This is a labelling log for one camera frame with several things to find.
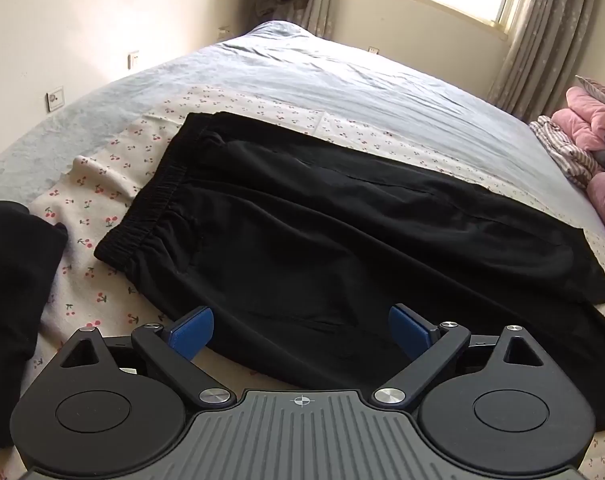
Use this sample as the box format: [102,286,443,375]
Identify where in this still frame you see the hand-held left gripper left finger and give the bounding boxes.
[58,305,236,408]

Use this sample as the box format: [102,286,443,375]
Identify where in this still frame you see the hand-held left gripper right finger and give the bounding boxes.
[373,304,550,408]

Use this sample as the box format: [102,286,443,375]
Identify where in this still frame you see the black pants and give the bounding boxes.
[93,111,605,433]

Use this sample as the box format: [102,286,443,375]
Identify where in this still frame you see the cherry print bed sheet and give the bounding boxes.
[28,84,605,480]

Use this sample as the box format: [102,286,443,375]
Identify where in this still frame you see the dark folded cloth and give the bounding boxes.
[0,201,69,452]

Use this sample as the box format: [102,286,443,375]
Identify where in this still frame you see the striped cloth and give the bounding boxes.
[529,115,605,190]

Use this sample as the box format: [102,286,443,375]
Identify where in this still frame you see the grey-blue bed cover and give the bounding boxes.
[0,20,605,211]

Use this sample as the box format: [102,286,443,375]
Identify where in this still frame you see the pink quilt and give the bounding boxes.
[551,85,605,252]

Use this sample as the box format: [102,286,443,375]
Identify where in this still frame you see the mauve pillow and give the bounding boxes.
[575,75,605,113]

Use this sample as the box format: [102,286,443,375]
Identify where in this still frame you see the beige patterned curtain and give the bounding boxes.
[486,0,605,122]
[302,0,357,45]

